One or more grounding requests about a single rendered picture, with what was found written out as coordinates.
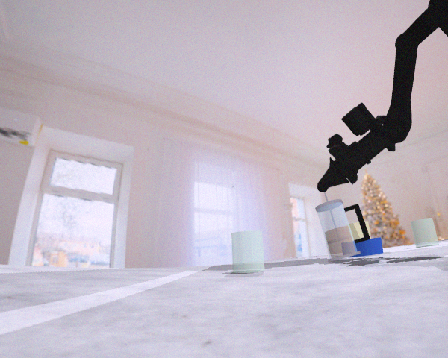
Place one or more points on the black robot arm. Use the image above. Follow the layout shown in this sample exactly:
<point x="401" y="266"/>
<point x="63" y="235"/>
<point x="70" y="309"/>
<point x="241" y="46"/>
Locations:
<point x="386" y="131"/>

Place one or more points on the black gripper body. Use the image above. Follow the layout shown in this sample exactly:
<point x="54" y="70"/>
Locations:
<point x="352" y="161"/>

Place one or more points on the beige rectangular block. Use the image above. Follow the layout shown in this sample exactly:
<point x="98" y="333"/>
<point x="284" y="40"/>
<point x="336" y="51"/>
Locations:
<point x="357" y="231"/>

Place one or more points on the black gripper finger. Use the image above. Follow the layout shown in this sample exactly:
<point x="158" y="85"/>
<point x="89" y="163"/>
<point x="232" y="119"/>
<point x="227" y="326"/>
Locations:
<point x="333" y="174"/>
<point x="344" y="180"/>

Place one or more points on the french press coffee maker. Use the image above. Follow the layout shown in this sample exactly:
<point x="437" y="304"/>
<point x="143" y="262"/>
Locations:
<point x="336" y="230"/>

